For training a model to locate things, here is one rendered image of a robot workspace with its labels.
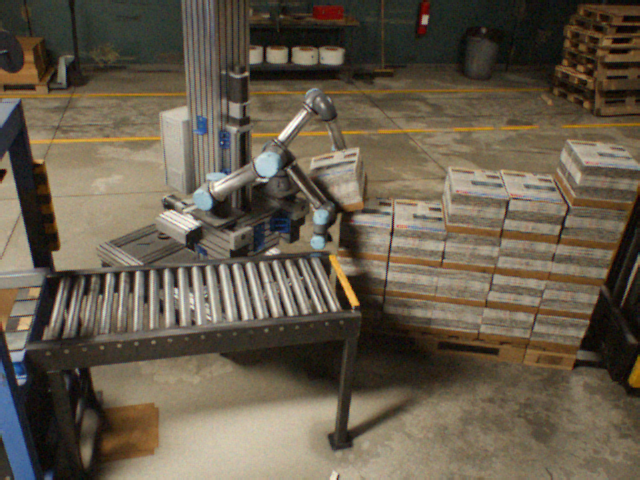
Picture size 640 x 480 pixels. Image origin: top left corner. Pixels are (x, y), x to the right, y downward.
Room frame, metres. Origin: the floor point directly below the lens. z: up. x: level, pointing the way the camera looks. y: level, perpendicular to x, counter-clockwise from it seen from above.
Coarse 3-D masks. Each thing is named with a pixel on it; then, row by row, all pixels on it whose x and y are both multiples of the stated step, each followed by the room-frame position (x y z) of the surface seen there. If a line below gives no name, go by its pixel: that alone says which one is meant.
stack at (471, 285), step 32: (352, 224) 2.79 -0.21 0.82; (384, 224) 2.80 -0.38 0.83; (416, 224) 2.82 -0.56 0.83; (416, 256) 2.76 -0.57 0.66; (448, 256) 2.74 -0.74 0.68; (480, 256) 2.72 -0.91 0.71; (512, 256) 2.71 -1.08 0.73; (544, 256) 2.69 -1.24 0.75; (416, 288) 2.75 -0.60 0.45; (448, 288) 2.73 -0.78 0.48; (480, 288) 2.71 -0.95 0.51; (512, 288) 2.70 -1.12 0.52; (544, 288) 2.68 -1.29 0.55; (384, 320) 2.76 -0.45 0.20; (416, 320) 2.75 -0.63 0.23; (448, 320) 2.73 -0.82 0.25; (480, 320) 2.71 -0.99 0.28; (512, 320) 2.69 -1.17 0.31; (448, 352) 2.72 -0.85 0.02; (512, 352) 2.69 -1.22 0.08
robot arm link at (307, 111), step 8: (312, 96) 3.41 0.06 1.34; (304, 104) 3.41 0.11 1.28; (312, 104) 3.37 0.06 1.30; (304, 112) 3.39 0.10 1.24; (312, 112) 3.38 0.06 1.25; (296, 120) 3.38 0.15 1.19; (304, 120) 3.38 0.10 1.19; (288, 128) 3.36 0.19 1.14; (296, 128) 3.36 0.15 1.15; (280, 136) 3.35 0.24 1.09; (288, 136) 3.34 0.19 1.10; (272, 144) 3.33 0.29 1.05; (288, 144) 3.35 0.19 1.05
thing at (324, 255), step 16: (256, 256) 2.43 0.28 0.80; (272, 256) 2.44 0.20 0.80; (288, 256) 2.45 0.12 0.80; (304, 256) 2.46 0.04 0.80; (320, 256) 2.47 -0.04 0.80; (48, 272) 2.18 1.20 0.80; (64, 272) 2.19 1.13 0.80; (80, 272) 2.20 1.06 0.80; (96, 272) 2.20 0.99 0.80; (112, 272) 2.21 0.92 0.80; (128, 272) 2.23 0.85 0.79; (144, 272) 2.25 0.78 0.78; (160, 272) 2.27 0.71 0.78; (176, 272) 2.29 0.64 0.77; (272, 272) 2.41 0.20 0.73; (160, 288) 2.27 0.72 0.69
